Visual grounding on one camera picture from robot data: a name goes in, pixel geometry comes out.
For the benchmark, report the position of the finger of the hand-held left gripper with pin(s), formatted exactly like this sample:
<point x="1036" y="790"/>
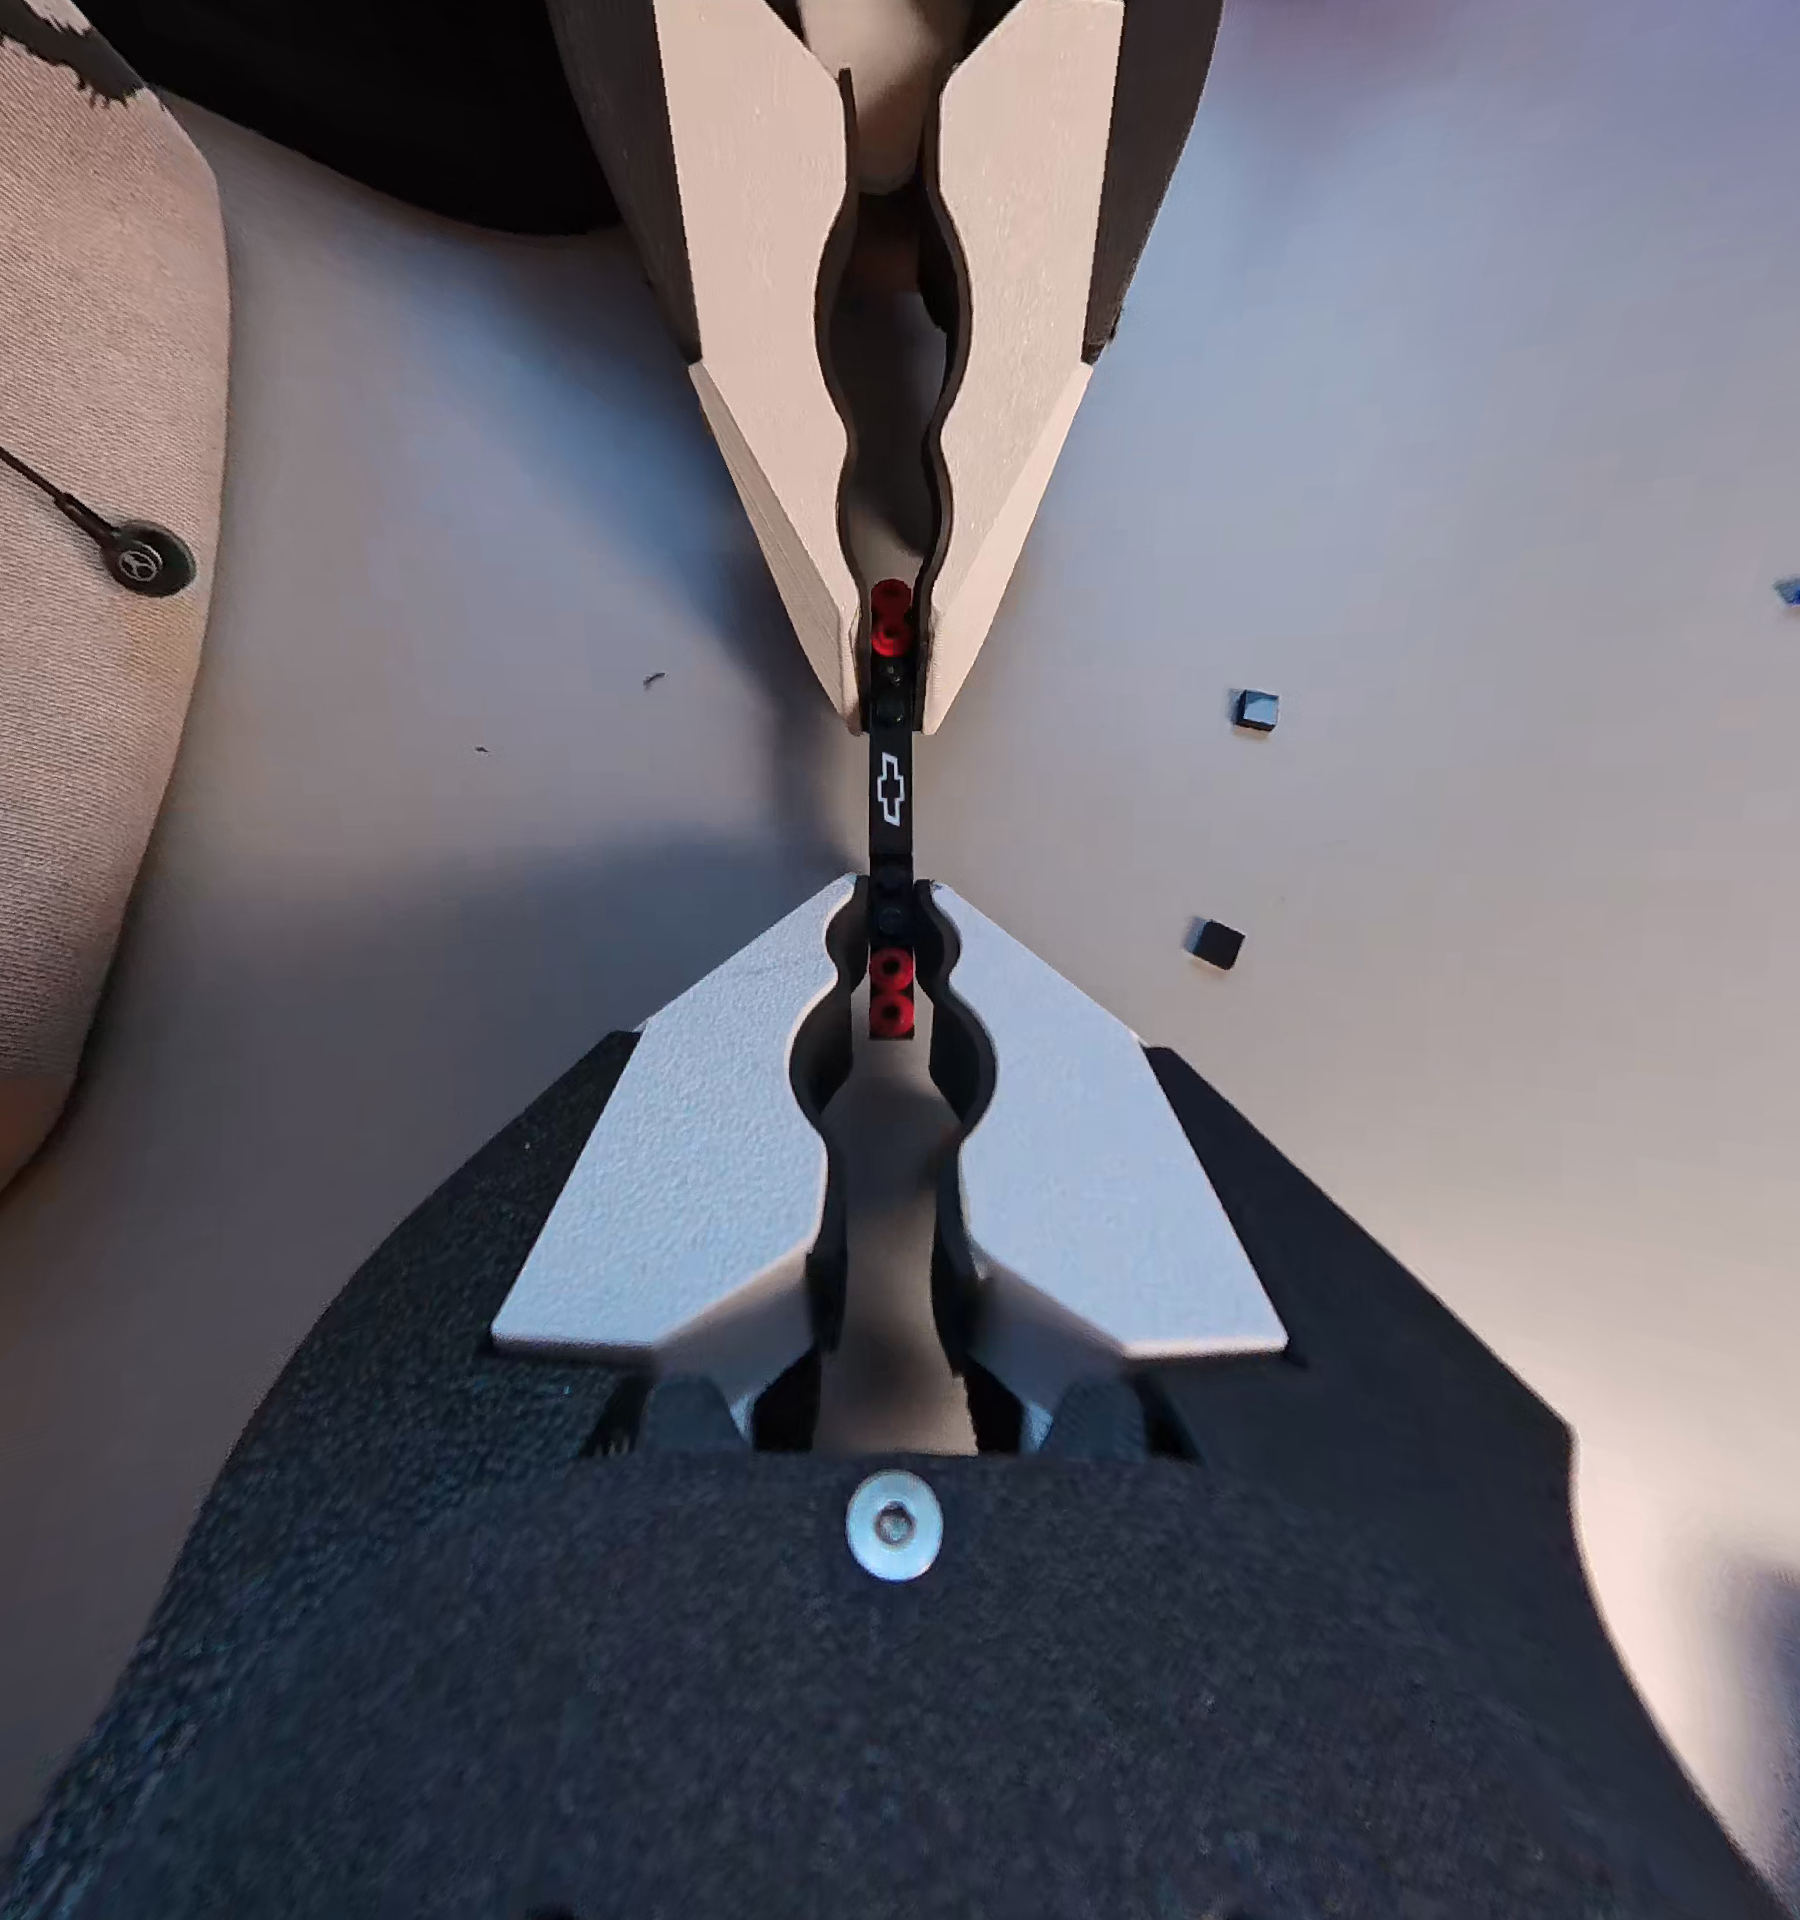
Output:
<point x="1028" y="271"/>
<point x="757" y="301"/>

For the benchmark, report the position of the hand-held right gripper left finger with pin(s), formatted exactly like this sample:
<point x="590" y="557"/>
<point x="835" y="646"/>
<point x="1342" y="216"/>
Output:
<point x="677" y="1201"/>

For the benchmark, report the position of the black quilted wrist rest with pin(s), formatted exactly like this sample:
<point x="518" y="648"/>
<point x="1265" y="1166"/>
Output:
<point x="360" y="104"/>

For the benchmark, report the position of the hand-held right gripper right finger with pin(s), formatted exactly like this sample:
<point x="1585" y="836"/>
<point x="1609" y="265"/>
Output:
<point x="1110" y="1201"/>

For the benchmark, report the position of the small black lego tile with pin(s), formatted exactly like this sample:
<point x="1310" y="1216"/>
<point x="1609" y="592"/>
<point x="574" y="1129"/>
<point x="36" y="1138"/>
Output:
<point x="1253" y="709"/>
<point x="1215" y="942"/>

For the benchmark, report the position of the black lego plate white emblem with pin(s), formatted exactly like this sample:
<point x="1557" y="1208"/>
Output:
<point x="893" y="794"/>

